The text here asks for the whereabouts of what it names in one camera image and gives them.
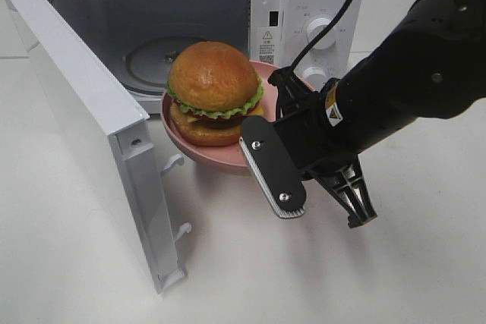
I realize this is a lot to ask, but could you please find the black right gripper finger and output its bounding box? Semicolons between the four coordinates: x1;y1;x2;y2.
239;116;307;219
313;156;377;228

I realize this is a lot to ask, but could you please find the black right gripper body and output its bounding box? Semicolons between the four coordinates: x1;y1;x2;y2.
273;80;358;181

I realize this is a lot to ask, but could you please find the toy hamburger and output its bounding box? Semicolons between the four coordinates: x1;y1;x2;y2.
166;41;264;146

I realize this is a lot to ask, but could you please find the white microwave door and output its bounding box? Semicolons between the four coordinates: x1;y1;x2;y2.
5;0;191;291

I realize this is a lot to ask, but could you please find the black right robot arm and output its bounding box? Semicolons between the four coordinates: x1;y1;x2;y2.
240;0;485;228

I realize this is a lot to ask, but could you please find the white lower timer knob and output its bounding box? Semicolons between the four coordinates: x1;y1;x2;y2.
302;66;330;90

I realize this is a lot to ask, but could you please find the white upper power knob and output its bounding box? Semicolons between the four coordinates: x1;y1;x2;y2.
305;14;339;51

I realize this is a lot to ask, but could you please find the glass microwave turntable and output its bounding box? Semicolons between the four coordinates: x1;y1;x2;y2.
125;36;207;96

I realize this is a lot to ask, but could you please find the white microwave oven body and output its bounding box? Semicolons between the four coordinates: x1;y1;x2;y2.
47;0;344;114

